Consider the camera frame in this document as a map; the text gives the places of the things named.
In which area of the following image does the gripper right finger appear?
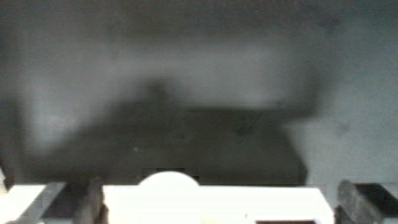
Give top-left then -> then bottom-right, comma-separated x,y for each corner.
335,180 -> 398,224

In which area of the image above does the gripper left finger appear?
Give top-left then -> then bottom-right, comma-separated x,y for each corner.
16,178 -> 109,224

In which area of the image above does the white front drawer tray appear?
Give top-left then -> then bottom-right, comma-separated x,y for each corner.
0,171 -> 335,224

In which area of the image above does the white drawer cabinet box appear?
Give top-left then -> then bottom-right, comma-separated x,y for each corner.
0,0 -> 398,224

